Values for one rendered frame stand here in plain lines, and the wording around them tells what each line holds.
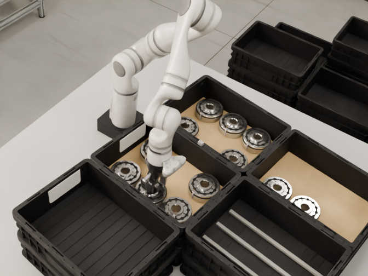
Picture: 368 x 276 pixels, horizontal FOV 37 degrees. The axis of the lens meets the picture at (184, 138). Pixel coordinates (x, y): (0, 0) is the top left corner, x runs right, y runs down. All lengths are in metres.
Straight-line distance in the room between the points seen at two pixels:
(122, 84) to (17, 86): 1.60
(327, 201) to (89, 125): 0.95
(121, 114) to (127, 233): 0.52
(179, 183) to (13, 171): 0.61
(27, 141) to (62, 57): 1.56
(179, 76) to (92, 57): 2.14
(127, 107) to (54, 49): 1.76
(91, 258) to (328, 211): 0.78
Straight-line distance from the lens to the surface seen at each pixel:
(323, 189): 1.92
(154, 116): 1.51
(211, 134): 1.98
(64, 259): 1.53
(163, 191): 1.75
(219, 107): 2.05
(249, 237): 1.73
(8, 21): 3.75
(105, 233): 1.69
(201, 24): 1.56
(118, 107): 2.00
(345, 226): 1.85
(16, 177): 2.02
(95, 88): 2.33
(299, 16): 4.29
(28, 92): 3.39
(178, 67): 1.52
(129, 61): 1.86
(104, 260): 1.64
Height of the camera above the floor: 2.24
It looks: 46 degrees down
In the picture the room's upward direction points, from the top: 8 degrees clockwise
